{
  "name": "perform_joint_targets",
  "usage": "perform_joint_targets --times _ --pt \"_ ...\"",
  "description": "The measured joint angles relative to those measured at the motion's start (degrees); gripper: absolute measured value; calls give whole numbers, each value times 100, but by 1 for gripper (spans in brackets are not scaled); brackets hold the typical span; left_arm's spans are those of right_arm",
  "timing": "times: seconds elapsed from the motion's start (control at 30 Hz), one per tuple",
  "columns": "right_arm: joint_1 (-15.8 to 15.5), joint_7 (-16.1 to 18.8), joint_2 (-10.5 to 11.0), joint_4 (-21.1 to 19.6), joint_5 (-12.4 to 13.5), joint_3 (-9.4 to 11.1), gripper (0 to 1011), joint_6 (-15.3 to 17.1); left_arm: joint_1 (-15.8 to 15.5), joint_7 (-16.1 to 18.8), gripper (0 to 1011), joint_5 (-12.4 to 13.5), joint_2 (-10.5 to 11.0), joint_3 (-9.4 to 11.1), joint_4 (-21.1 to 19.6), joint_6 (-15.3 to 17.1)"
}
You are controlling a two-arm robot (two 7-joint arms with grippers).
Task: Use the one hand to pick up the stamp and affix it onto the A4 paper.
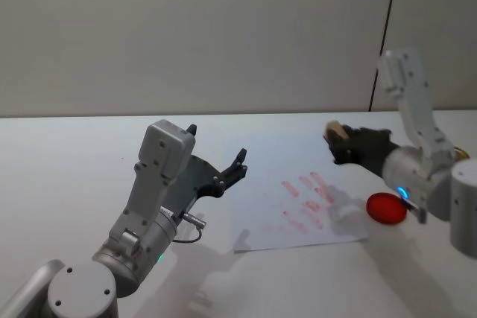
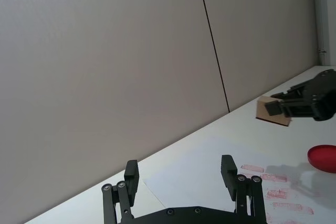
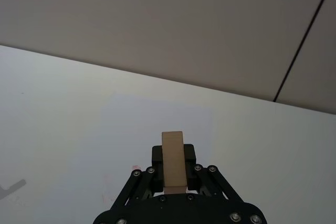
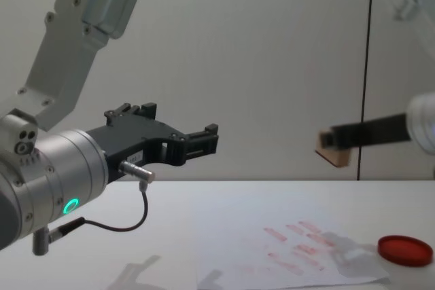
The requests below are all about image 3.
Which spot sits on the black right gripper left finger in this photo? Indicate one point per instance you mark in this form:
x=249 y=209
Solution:
x=157 y=163

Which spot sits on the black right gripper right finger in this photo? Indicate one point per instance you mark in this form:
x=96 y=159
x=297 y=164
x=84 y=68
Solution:
x=189 y=163

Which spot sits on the small pale plastic piece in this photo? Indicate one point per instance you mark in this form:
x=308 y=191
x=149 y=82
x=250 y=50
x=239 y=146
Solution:
x=173 y=158

